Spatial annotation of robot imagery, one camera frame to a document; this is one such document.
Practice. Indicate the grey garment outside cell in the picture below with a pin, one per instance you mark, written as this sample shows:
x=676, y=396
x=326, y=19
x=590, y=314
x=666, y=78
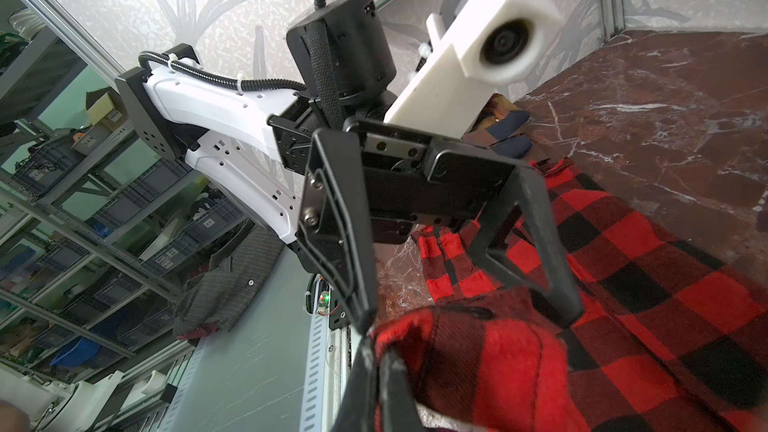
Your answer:
x=215, y=300

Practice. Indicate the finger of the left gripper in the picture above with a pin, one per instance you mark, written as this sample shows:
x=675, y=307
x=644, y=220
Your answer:
x=334, y=229
x=524, y=195

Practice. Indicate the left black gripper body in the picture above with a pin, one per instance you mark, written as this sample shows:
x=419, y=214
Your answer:
x=415, y=178

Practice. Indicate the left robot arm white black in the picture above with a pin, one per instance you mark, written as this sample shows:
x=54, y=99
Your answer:
x=253, y=138

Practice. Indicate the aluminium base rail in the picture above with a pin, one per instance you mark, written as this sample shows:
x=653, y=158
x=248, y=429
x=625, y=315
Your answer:
x=261, y=377

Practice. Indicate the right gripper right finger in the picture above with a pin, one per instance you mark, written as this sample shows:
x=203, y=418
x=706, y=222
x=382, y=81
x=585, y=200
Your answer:
x=398, y=409

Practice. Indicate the metal storage shelving rack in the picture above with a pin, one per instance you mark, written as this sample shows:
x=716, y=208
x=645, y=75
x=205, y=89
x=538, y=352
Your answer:
x=99, y=233

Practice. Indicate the folded multicolour plaid shirt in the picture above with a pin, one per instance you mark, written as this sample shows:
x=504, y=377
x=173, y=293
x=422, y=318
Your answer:
x=499, y=126

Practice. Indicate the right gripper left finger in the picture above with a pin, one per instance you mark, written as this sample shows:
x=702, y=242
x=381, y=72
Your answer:
x=357, y=411

